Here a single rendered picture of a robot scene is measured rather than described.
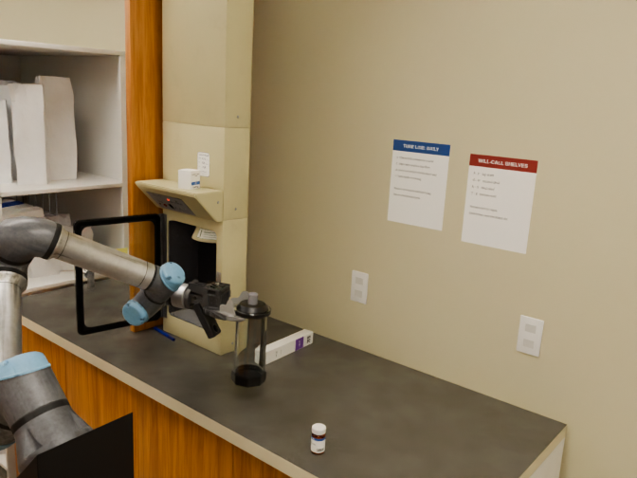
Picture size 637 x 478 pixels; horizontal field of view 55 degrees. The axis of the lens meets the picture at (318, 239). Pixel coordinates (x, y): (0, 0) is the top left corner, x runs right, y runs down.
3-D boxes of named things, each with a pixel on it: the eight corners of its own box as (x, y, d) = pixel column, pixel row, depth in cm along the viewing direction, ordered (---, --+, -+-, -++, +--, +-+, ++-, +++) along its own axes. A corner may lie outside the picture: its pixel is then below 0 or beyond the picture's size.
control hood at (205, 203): (162, 206, 221) (162, 178, 219) (223, 221, 201) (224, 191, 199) (134, 210, 212) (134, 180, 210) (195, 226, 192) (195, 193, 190)
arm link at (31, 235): (11, 191, 149) (188, 261, 176) (-6, 218, 155) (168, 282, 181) (1, 224, 142) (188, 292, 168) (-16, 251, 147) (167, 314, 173)
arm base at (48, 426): (26, 468, 113) (4, 420, 116) (18, 487, 124) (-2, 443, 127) (103, 429, 123) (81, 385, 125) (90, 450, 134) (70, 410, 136)
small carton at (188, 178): (187, 186, 204) (187, 168, 203) (200, 188, 202) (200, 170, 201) (177, 188, 199) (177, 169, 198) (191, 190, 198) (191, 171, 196)
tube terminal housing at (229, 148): (213, 314, 250) (216, 121, 233) (271, 337, 230) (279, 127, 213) (162, 330, 231) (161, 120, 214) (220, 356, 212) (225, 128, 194)
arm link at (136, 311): (134, 292, 170) (156, 275, 180) (115, 313, 176) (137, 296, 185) (154, 312, 170) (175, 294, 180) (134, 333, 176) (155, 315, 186)
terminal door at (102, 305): (160, 319, 228) (160, 212, 219) (77, 337, 209) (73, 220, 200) (159, 319, 229) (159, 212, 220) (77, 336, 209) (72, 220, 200)
